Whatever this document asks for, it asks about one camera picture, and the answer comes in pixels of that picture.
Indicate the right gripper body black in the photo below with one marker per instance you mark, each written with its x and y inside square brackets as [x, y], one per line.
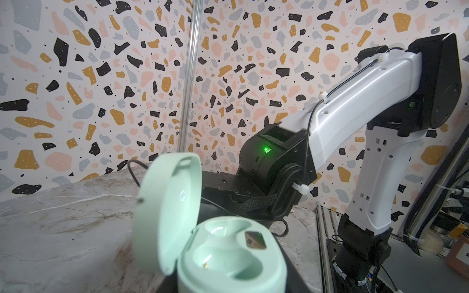
[238, 195]

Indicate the mint green earbud charging case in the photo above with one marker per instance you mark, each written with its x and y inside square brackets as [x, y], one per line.
[227, 254]

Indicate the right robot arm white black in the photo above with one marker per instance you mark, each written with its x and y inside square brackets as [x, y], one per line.
[397, 95]

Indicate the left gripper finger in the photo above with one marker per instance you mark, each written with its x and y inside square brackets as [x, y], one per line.
[295, 283]

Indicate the aluminium rail frame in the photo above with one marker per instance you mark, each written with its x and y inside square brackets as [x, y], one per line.
[327, 227]

